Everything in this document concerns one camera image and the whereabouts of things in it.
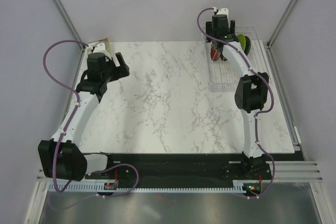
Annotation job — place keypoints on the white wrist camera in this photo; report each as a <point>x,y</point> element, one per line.
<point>221,11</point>
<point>100,48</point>

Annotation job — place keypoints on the red floral plate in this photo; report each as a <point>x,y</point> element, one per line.
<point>215,54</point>

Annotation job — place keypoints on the lime green plate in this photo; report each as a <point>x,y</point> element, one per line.
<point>242,40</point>

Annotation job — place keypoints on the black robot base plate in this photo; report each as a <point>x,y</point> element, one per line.
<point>125,173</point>

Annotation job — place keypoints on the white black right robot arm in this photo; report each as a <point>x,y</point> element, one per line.
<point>251,91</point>

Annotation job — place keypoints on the green box with wooden base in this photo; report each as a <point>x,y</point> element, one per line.
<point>106,41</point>

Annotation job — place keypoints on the aluminium frame post right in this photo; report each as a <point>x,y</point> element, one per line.
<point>288,10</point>

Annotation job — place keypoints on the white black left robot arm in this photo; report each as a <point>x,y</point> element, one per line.
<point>60,156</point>

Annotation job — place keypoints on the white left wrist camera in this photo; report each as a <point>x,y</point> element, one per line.
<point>100,48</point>

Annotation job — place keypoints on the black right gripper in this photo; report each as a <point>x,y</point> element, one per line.
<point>209,29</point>

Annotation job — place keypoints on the aluminium frame post left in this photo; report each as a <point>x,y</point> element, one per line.
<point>66,18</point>

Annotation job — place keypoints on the white slotted cable duct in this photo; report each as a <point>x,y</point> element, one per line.
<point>116,187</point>

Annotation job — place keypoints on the aluminium frame post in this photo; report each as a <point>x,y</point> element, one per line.
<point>288,10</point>
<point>66,18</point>

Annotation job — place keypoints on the aluminium rail front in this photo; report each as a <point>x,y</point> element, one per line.
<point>296,171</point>

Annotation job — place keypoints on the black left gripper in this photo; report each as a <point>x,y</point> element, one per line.
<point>121,71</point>

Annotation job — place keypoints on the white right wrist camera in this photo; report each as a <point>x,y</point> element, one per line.
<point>221,11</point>

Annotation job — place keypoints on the dark green plate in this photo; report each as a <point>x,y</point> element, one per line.
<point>247,45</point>

